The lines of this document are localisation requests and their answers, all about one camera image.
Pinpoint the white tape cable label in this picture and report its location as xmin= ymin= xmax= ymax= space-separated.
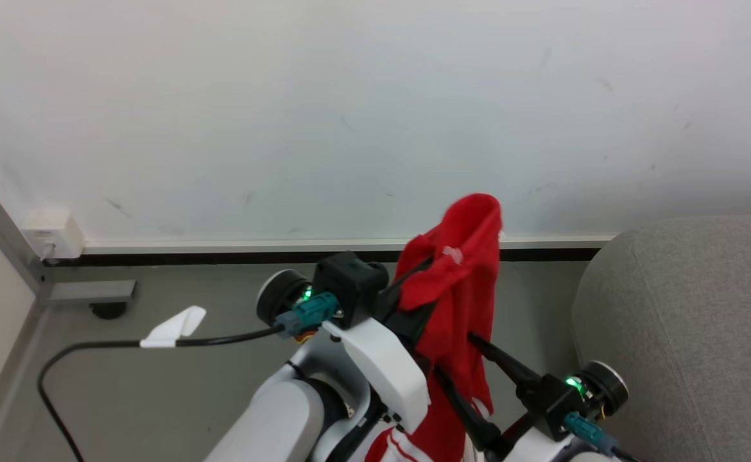
xmin=139 ymin=305 xmax=207 ymax=349

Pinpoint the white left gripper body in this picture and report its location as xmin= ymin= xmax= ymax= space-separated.
xmin=256 ymin=269 xmax=431 ymax=432

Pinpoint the red garment with white trim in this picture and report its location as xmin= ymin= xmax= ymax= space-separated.
xmin=365 ymin=192 xmax=504 ymax=462

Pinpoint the black cable with teal plug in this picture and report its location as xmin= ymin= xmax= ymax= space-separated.
xmin=564 ymin=412 xmax=643 ymax=462
xmin=37 ymin=292 xmax=340 ymax=462

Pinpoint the white wall baseboard strip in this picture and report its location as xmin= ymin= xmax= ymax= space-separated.
xmin=83 ymin=233 xmax=619 ymax=255

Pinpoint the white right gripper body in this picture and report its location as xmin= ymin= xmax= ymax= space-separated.
xmin=477 ymin=361 xmax=629 ymax=462

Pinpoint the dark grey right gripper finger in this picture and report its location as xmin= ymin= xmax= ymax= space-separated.
xmin=435 ymin=364 xmax=503 ymax=451
xmin=467 ymin=332 xmax=541 ymax=389

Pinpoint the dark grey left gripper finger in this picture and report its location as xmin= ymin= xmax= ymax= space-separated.
xmin=385 ymin=304 xmax=439 ymax=372
xmin=374 ymin=257 xmax=435 ymax=323

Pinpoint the white wall socket box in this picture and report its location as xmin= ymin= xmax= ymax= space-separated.
xmin=21 ymin=208 xmax=85 ymax=261

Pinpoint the grey metal foot bracket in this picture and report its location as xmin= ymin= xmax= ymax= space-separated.
xmin=47 ymin=279 xmax=138 ymax=304

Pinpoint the grey metal partition frame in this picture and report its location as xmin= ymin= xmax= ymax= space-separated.
xmin=0 ymin=166 xmax=53 ymax=453

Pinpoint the black caster wheel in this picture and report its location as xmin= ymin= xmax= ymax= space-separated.
xmin=90 ymin=302 xmax=130 ymax=321

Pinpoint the grey fabric sofa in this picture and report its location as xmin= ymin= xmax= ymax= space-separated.
xmin=571 ymin=215 xmax=751 ymax=462

